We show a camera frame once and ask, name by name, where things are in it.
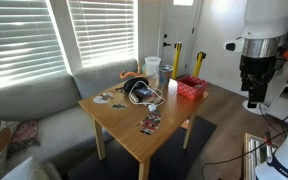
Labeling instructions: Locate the wooden square table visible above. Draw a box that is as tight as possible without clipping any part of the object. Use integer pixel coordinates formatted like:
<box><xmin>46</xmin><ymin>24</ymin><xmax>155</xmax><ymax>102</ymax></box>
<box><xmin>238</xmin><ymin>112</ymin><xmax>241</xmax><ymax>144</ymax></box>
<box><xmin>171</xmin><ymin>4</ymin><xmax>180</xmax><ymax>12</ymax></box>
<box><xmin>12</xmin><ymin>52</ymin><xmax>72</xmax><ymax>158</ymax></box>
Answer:
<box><xmin>78</xmin><ymin>78</ymin><xmax>210</xmax><ymax>180</ymax></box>

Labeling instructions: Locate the dark floor rug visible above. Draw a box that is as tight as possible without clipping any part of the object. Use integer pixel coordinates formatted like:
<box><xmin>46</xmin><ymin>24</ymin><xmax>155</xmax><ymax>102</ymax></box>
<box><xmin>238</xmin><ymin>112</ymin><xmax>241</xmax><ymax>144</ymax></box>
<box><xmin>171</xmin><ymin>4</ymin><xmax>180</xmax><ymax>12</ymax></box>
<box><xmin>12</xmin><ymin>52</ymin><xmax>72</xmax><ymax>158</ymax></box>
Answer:
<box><xmin>67</xmin><ymin>115</ymin><xmax>218</xmax><ymax>180</ymax></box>

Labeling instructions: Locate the dark rectangular pouch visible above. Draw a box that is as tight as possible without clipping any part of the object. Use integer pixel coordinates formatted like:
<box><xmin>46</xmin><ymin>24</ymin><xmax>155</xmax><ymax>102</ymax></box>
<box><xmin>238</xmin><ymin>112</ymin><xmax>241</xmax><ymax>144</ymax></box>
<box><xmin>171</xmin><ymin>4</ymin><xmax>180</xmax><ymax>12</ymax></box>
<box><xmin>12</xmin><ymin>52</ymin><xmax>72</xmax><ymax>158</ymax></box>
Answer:
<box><xmin>130</xmin><ymin>87</ymin><xmax>156</xmax><ymax>103</ymax></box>

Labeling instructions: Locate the round santa sticker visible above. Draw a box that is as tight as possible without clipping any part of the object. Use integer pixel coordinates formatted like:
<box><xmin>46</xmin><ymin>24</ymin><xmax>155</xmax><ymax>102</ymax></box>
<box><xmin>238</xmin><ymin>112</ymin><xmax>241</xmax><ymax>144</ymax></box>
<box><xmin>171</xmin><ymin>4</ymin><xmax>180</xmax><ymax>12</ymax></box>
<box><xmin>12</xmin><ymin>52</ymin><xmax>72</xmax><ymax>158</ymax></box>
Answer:
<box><xmin>92</xmin><ymin>91</ymin><xmax>116</xmax><ymax>105</ymax></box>

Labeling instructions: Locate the white window blind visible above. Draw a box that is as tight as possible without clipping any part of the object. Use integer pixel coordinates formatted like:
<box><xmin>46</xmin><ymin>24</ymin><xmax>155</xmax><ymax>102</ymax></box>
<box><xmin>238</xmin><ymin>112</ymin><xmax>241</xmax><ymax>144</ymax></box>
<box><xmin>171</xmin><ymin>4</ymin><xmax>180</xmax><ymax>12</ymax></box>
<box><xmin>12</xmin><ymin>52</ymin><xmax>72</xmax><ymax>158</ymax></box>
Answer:
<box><xmin>66</xmin><ymin>0</ymin><xmax>139</xmax><ymax>67</ymax></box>
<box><xmin>0</xmin><ymin>0</ymin><xmax>67</xmax><ymax>92</ymax></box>

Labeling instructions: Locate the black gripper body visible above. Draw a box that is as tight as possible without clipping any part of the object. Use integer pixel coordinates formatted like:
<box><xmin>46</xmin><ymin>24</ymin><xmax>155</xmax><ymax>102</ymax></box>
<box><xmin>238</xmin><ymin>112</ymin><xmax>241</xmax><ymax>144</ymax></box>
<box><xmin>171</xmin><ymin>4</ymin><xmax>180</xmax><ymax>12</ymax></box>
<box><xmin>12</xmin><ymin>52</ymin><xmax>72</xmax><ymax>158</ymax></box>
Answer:
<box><xmin>239</xmin><ymin>54</ymin><xmax>279</xmax><ymax>98</ymax></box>

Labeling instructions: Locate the colourful snack packet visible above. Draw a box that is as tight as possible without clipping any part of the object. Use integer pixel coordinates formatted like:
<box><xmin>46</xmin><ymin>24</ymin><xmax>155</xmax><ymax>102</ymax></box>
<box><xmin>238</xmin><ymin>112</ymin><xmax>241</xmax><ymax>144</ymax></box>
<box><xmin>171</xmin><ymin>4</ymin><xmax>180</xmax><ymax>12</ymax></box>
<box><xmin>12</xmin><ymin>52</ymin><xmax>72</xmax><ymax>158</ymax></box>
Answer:
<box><xmin>138</xmin><ymin>109</ymin><xmax>162</xmax><ymax>136</ymax></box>

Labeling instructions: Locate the metal tumbler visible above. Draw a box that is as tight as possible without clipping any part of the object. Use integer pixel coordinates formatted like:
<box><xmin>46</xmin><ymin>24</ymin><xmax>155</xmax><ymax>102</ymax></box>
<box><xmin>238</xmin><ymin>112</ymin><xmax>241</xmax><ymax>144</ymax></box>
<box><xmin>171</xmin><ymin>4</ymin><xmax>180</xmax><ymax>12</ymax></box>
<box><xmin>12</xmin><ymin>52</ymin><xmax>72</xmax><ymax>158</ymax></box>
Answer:
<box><xmin>157</xmin><ymin>64</ymin><xmax>174</xmax><ymax>88</ymax></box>

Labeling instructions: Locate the black oval case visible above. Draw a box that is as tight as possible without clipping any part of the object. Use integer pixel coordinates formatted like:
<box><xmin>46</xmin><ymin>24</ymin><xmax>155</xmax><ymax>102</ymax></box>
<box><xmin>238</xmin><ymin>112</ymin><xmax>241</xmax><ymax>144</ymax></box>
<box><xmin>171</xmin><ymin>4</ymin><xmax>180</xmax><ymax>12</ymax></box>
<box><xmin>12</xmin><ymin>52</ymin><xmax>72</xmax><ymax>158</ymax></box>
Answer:
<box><xmin>122</xmin><ymin>76</ymin><xmax>150</xmax><ymax>94</ymax></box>

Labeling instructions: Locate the translucent plastic cup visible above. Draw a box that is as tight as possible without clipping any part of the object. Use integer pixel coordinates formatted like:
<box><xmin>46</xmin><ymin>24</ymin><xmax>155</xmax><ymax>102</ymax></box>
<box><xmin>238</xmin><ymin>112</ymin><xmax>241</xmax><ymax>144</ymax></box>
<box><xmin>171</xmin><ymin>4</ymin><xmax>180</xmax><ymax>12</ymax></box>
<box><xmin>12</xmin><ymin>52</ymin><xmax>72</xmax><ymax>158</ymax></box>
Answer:
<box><xmin>144</xmin><ymin>56</ymin><xmax>162</xmax><ymax>80</ymax></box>

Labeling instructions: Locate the grey sofa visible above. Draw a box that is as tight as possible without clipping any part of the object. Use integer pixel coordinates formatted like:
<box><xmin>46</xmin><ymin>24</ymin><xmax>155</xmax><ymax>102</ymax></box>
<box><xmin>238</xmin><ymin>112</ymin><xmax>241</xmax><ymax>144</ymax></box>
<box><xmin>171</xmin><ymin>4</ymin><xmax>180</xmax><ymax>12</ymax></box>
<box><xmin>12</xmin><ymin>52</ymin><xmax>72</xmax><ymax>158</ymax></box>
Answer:
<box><xmin>0</xmin><ymin>57</ymin><xmax>139</xmax><ymax>180</ymax></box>

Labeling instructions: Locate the white door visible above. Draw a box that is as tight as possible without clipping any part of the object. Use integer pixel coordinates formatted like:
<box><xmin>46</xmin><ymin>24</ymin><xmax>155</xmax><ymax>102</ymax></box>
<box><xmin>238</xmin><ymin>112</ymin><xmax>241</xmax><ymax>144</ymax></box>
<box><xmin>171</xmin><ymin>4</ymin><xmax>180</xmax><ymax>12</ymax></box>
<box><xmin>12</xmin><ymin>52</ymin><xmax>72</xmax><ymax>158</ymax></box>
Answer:
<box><xmin>156</xmin><ymin>0</ymin><xmax>202</xmax><ymax>80</ymax></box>

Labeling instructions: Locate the red floral cushion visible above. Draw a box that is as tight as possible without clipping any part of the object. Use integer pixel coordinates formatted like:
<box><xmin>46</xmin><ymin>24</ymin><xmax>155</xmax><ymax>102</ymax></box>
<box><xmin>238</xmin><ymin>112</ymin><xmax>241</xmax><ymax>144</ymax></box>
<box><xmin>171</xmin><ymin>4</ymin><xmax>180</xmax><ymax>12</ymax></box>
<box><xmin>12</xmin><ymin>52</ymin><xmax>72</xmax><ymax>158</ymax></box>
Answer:
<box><xmin>8</xmin><ymin>120</ymin><xmax>41</xmax><ymax>153</ymax></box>

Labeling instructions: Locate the white round stand base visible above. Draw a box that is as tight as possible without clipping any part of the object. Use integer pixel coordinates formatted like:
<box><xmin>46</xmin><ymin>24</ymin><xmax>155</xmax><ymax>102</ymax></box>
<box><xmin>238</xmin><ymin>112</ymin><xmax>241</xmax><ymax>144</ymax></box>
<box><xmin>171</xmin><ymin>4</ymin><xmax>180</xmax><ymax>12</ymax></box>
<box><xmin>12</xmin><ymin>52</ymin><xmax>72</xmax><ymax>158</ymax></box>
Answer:
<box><xmin>242</xmin><ymin>99</ymin><xmax>269</xmax><ymax>116</ymax></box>

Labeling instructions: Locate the orange plush squid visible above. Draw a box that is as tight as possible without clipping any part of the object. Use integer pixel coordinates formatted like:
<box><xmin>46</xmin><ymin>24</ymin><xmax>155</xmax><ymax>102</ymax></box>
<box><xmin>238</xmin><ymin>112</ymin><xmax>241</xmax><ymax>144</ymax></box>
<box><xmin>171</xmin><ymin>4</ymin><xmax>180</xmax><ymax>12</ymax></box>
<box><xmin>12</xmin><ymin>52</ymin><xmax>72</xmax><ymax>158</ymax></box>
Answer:
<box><xmin>119</xmin><ymin>64</ymin><xmax>142</xmax><ymax>80</ymax></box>

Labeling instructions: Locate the plain white pillow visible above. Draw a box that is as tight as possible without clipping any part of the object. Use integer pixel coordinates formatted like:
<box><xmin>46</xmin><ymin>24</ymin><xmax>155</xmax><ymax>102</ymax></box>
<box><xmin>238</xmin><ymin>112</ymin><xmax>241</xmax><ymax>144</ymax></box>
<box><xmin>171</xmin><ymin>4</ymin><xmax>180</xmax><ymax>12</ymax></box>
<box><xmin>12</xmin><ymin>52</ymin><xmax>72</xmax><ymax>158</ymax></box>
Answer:
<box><xmin>1</xmin><ymin>156</ymin><xmax>64</xmax><ymax>180</ymax></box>

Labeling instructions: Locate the yellow post black top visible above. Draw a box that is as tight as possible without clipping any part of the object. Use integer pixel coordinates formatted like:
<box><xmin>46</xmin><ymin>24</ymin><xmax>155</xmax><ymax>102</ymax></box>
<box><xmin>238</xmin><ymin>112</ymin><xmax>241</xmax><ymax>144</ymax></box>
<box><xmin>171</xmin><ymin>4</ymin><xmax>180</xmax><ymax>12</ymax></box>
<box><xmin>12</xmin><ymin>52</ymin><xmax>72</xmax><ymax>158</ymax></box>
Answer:
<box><xmin>171</xmin><ymin>41</ymin><xmax>183</xmax><ymax>81</ymax></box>
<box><xmin>192</xmin><ymin>50</ymin><xmax>208</xmax><ymax>79</ymax></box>

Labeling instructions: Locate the wooden framed crate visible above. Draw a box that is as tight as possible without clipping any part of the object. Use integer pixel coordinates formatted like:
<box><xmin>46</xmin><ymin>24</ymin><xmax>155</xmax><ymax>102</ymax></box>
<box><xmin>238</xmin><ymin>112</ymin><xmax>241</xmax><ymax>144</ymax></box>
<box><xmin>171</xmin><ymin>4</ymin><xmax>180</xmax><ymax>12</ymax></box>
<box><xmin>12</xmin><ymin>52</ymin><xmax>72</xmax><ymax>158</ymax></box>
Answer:
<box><xmin>243</xmin><ymin>132</ymin><xmax>282</xmax><ymax>180</ymax></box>

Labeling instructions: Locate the black floor cable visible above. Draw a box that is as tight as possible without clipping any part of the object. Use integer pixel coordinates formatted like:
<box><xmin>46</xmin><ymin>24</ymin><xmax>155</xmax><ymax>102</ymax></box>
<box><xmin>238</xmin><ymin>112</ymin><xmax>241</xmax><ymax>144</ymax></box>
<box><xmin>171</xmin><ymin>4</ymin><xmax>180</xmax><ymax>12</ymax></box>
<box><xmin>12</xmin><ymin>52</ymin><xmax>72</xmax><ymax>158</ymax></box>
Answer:
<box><xmin>201</xmin><ymin>112</ymin><xmax>288</xmax><ymax>180</ymax></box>

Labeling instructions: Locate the red woven basket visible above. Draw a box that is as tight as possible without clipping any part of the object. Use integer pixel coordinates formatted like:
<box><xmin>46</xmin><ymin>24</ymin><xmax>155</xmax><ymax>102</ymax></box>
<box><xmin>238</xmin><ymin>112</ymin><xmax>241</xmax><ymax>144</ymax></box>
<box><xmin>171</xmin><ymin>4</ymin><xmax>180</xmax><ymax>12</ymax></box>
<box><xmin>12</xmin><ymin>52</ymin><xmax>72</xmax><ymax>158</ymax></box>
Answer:
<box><xmin>176</xmin><ymin>75</ymin><xmax>209</xmax><ymax>102</ymax></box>

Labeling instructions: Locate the small dark sticker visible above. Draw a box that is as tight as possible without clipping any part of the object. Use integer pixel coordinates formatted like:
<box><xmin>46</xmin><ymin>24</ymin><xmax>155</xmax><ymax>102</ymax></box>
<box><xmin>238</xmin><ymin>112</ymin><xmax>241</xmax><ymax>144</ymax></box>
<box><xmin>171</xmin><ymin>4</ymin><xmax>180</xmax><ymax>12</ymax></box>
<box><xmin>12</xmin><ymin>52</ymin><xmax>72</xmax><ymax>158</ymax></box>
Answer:
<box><xmin>111</xmin><ymin>103</ymin><xmax>127</xmax><ymax>110</ymax></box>

